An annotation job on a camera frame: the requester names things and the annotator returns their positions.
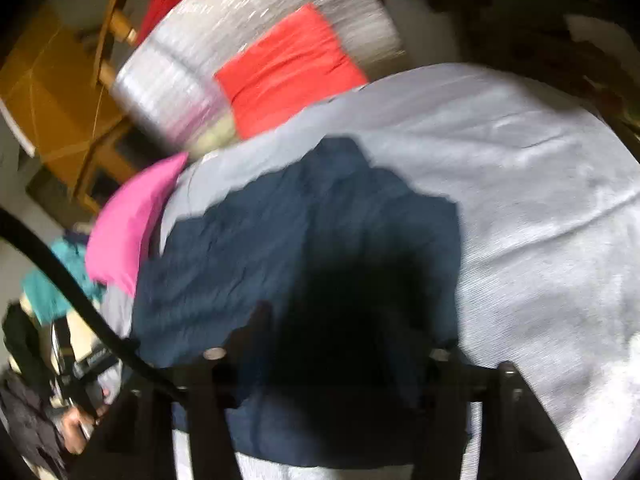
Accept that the navy blue jacket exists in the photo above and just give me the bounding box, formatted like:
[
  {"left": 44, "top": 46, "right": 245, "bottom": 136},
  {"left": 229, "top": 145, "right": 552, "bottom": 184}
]
[{"left": 131, "top": 138, "right": 461, "bottom": 469}]

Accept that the person's left hand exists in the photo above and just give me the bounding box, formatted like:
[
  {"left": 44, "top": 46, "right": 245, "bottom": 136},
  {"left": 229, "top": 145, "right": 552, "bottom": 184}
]
[{"left": 60, "top": 404, "right": 108, "bottom": 455}]

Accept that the teal garment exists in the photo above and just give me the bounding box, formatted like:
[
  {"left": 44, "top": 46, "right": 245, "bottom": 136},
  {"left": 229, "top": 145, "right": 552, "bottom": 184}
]
[{"left": 20, "top": 236, "right": 106, "bottom": 326}]

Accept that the pink pillow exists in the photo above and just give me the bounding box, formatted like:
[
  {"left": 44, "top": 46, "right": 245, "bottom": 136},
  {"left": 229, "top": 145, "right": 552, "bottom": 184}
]
[{"left": 85, "top": 153, "right": 189, "bottom": 297}]

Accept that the light grey bed sheet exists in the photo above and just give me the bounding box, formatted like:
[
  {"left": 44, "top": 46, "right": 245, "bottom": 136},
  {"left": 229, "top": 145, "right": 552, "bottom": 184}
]
[{"left": 98, "top": 62, "right": 640, "bottom": 480}]

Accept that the yellow wooden nightstand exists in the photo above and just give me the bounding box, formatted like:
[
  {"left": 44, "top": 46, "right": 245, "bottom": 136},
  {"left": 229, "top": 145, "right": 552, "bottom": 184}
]
[{"left": 1, "top": 4, "right": 138, "bottom": 214}]

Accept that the wooden headboard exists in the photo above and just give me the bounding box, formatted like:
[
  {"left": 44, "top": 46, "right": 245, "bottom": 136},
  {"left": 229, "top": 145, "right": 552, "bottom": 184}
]
[{"left": 91, "top": 0, "right": 138, "bottom": 89}]

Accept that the orange-red folded garment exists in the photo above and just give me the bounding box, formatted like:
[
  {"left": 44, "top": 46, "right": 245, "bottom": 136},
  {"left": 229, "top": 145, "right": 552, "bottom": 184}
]
[{"left": 215, "top": 3, "right": 368, "bottom": 140}]

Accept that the black cable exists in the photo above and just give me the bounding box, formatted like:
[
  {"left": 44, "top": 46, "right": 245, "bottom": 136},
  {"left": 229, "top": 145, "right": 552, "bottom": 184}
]
[{"left": 0, "top": 206, "right": 191, "bottom": 406}]

